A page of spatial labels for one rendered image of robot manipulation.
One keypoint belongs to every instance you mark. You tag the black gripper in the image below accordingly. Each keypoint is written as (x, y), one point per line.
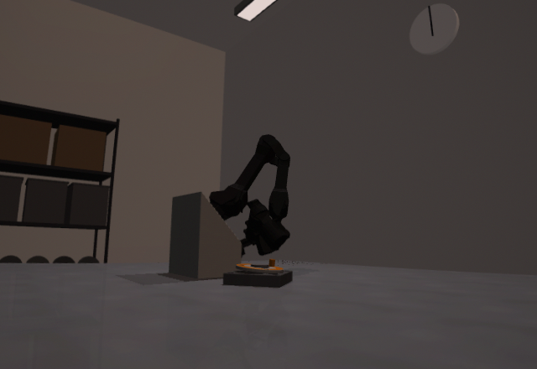
(250, 234)

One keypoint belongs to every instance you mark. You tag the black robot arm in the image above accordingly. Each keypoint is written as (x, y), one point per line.
(234, 198)

